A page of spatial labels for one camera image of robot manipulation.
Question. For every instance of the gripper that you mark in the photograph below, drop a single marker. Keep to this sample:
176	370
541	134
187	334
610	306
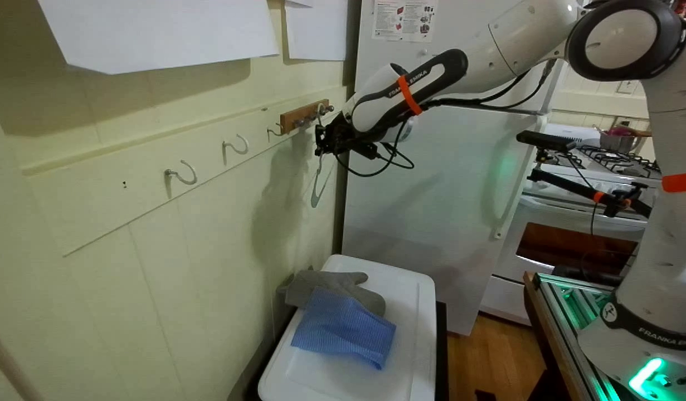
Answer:
342	136

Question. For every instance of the white clothes hanger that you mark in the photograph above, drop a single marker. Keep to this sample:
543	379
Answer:
321	184

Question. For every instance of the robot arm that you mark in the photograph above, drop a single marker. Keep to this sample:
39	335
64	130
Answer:
543	39

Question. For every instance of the wooden peg rack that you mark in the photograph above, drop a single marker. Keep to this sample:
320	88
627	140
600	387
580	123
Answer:
298	117

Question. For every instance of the small white paper sheet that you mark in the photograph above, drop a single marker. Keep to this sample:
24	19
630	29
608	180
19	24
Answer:
317	30

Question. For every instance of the white refrigerator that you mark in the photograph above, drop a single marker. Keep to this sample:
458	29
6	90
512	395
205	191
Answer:
432	223

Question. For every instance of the printed notice sheet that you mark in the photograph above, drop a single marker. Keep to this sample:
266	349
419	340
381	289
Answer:
404	19

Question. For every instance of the grey oven mitt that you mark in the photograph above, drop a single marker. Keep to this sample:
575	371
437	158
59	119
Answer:
326	281

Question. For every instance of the blue cloth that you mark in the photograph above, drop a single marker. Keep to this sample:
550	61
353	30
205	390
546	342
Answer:
342	328

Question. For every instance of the large white paper sheet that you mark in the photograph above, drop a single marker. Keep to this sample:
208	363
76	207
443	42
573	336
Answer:
153	30

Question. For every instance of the white storage bin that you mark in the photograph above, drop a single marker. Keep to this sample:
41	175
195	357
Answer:
409	345

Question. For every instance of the oven door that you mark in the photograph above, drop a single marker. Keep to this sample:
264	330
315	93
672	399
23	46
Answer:
543	262

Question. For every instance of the white gas stove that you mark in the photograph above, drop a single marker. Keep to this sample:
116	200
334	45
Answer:
554	250

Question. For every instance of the metal pot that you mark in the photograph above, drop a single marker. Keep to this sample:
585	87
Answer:
618	140

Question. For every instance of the stove burner grates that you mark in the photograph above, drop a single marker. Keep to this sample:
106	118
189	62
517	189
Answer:
621	161

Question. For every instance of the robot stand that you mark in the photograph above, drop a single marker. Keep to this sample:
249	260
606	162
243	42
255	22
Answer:
565	317

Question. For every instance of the metal wall hook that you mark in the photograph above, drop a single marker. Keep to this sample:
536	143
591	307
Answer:
182	178
239	150
275	132

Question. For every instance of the camera on mount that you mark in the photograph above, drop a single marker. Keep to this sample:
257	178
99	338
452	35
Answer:
546	141

